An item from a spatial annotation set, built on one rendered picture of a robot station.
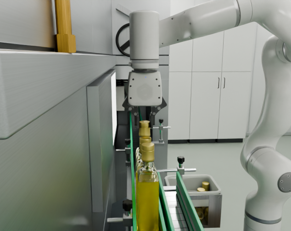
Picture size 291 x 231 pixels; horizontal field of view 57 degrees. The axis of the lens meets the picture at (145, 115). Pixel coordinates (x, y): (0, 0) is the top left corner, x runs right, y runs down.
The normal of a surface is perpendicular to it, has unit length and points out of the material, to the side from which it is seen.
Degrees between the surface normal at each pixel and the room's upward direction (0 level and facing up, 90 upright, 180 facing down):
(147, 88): 90
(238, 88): 90
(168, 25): 92
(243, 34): 90
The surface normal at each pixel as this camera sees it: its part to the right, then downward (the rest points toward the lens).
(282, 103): -0.40, 0.16
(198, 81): 0.07, 0.22
